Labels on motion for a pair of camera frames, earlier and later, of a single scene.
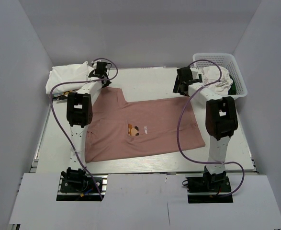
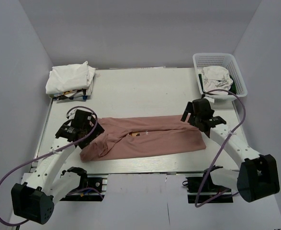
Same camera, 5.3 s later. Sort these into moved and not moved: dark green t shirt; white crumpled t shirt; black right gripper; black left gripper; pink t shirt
Moved: black right gripper; black left gripper; pink t shirt
Not moved: dark green t shirt; white crumpled t shirt
